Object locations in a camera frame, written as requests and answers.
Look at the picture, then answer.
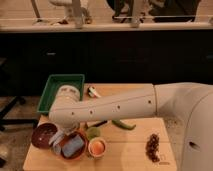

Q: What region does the purple bowl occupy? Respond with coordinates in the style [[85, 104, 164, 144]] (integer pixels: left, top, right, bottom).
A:
[[31, 123, 57, 149]]

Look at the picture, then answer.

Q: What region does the green plastic tray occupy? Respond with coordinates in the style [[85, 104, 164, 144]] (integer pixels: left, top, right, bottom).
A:
[[37, 74, 85, 116]]

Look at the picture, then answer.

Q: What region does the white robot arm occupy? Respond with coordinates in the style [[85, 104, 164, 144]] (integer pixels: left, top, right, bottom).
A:
[[49, 82, 213, 171]]

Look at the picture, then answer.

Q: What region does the white handled brush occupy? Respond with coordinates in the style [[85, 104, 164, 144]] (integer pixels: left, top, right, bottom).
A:
[[88, 87, 101, 98]]

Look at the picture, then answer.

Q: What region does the orange bowl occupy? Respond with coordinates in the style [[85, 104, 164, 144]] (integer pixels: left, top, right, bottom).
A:
[[52, 131, 87, 160]]

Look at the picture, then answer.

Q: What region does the green pepper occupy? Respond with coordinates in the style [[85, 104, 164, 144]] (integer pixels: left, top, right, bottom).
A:
[[111, 120, 136, 130]]

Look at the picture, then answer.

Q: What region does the small white orange cup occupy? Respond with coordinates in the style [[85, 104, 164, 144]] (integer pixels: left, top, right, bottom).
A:
[[88, 137, 106, 158]]

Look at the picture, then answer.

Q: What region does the grey-blue towel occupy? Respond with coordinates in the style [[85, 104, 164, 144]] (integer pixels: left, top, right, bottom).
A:
[[48, 130, 65, 155]]

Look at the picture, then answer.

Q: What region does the bunch of dark grapes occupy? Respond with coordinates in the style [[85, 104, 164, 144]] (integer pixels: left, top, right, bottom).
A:
[[146, 134, 160, 162]]

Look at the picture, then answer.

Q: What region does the small green cup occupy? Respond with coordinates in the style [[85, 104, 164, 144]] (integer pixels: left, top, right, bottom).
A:
[[86, 127, 100, 140]]

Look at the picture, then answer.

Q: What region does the black handled knife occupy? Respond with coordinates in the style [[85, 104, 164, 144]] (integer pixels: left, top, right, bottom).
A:
[[84, 120, 108, 130]]

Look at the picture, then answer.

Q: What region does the black office chair base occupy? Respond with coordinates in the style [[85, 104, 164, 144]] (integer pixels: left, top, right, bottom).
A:
[[0, 58, 39, 132]]

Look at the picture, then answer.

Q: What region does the blue sponge block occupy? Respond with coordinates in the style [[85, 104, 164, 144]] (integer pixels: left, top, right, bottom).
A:
[[62, 135, 84, 158]]

